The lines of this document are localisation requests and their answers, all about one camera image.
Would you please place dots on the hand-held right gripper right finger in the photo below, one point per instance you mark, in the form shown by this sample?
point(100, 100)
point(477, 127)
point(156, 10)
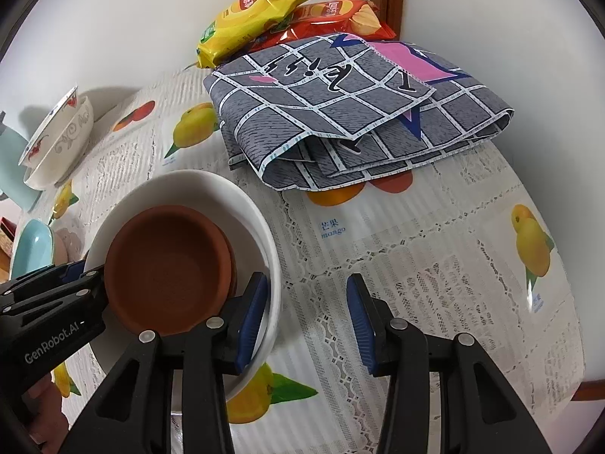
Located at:
point(361, 321)

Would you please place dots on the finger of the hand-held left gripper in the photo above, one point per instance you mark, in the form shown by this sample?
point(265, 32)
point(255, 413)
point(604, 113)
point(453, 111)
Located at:
point(71, 269)
point(61, 298)

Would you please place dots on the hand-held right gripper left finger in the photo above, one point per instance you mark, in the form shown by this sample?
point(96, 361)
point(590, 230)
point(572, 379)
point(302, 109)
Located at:
point(253, 321)

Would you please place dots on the blue square plate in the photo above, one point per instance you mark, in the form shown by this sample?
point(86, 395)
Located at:
point(30, 246)

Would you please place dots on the brown terracotta saucer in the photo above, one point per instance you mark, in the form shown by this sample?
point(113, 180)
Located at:
point(165, 269)
point(232, 260)

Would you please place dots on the white ceramic bowl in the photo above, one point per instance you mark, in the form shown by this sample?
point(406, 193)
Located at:
point(227, 198)

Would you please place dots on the person's left hand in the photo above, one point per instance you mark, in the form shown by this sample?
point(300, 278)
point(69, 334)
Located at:
point(45, 406)

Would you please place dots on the red patterned box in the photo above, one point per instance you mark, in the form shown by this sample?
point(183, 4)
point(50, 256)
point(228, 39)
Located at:
point(5, 229)

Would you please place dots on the teal thermos jug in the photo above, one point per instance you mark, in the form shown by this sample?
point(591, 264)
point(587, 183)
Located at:
point(14, 170)

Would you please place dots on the white bowl with grey pattern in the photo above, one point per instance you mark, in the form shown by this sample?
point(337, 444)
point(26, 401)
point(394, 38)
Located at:
point(66, 153)

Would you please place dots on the blue crane pattern bowl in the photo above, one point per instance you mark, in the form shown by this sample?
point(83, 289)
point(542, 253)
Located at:
point(51, 123)

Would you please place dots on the grey checkered cloth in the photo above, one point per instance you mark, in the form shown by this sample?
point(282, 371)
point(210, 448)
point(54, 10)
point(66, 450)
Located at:
point(307, 118)

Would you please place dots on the yellow chip bag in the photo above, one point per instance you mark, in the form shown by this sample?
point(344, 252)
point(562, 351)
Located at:
point(250, 14)

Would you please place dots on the red chip bag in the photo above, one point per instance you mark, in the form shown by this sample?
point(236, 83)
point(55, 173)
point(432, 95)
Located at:
point(331, 14)

